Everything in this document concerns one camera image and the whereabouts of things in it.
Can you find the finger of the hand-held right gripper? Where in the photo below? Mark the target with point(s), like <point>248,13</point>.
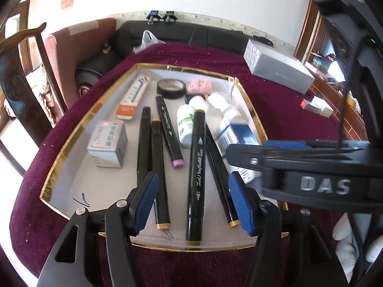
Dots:
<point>284,144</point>
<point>245,157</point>

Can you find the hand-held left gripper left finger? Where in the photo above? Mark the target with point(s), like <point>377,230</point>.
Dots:
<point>146,197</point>

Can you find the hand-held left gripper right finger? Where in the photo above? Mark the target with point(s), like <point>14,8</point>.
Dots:
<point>242,203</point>

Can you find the blue and white medicine box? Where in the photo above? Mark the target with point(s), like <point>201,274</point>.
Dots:
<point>239,142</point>

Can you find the black marker tan cap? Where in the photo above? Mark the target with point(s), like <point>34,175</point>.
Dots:
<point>160,170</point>

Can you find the black marker yellow cap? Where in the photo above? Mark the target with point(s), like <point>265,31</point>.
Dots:
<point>221,176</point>

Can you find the black marker olive cap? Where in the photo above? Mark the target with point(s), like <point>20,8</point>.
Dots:
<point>196,179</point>

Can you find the black marker purple cap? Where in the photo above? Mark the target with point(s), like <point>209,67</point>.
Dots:
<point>144,143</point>

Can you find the gold-edged white tray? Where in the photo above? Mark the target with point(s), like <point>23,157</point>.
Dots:
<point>89,185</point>

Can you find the small white plastic bottle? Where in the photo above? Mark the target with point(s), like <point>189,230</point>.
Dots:
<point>218,101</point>

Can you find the white bottle green label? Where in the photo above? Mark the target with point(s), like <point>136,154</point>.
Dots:
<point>185,125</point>

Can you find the black marker pink cap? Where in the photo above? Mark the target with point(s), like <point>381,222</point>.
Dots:
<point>169,131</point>

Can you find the grey and white small box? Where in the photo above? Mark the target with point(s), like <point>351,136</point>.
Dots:
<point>106,140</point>

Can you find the white bottle red label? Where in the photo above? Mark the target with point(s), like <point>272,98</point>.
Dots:
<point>200,103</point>

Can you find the black tape roll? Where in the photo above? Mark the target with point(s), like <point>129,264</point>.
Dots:
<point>172,95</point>

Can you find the white and orange toothpaste box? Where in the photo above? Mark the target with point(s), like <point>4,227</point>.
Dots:
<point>131,100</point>

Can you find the person's right hand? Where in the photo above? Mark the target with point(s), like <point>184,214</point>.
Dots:
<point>344,233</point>

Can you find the dark red velvet cloth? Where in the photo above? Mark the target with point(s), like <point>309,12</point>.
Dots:
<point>269,110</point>

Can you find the cream cardboard box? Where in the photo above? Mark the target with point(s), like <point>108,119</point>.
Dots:
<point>325,110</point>

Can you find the large grey shoe box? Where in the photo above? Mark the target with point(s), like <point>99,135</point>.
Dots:
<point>278,71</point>

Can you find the wooden cabinet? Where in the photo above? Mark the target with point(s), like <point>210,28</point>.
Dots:
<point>308,21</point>

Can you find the black sofa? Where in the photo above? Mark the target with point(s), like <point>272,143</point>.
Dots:
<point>185,34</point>

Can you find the black bag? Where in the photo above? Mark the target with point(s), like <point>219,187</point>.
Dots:
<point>92,71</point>

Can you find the white plastic bag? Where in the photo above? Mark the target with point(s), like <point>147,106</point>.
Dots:
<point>146,40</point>

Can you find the red upholstered chair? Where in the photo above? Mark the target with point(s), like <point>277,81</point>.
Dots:
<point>74,50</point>

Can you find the dark wooden chair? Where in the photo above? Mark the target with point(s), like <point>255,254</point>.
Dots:
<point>15,80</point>

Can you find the black clamp mount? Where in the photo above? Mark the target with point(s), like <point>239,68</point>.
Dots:
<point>154,16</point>
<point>170,16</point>

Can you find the small wall sticker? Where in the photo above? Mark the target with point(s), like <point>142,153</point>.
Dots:
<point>67,1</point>

